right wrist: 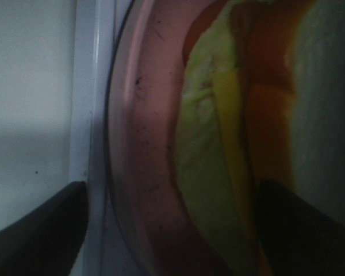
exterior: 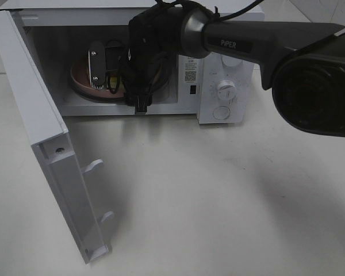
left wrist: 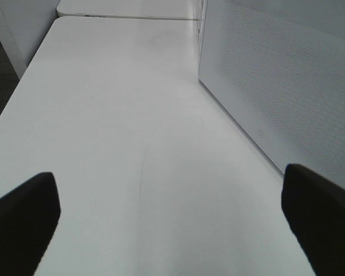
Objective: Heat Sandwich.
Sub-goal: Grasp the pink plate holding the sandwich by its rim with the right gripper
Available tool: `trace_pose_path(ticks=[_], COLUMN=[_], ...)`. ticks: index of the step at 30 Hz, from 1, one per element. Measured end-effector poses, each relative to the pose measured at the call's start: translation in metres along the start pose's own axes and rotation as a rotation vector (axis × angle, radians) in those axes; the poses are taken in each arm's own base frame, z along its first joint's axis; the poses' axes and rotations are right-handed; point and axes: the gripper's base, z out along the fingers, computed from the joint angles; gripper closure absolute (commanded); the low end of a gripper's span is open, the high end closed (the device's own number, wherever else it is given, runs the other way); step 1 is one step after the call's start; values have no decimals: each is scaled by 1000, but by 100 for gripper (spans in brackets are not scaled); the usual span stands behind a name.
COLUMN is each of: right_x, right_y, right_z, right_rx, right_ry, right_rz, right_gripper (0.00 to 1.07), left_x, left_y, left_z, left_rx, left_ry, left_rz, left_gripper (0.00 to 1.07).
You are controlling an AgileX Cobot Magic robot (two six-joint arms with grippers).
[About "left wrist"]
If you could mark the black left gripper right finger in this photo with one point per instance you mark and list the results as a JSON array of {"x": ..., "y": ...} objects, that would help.
[{"x": 314, "y": 208}]

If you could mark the white microwave door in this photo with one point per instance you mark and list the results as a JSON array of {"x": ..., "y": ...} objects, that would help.
[{"x": 278, "y": 67}]

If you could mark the white microwave oven body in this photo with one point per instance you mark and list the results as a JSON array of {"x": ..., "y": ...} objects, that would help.
[{"x": 199, "y": 19}]

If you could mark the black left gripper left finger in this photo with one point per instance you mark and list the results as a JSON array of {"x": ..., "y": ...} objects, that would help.
[{"x": 29, "y": 215}]

